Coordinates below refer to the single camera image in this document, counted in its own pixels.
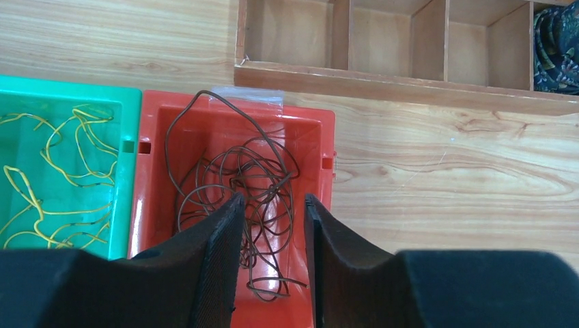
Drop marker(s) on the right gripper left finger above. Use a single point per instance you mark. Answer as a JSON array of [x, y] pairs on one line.
[[187, 281]]

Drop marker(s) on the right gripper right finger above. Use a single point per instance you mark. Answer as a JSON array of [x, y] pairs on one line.
[[354, 283]]

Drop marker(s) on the red plastic bin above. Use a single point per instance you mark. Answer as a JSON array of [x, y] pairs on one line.
[[195, 152]]

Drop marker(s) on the green plastic bin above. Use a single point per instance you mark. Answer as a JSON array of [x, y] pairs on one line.
[[68, 156]]

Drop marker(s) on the wooden compartment tray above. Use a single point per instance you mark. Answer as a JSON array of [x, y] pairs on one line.
[[470, 54]]

